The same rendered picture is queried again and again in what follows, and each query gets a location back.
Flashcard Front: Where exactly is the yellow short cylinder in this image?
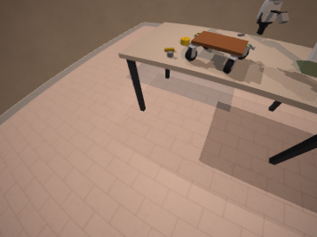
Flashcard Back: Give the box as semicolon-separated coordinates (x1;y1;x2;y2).
180;37;190;46

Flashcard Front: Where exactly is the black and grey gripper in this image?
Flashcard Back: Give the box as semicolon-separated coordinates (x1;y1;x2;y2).
256;0;283;35

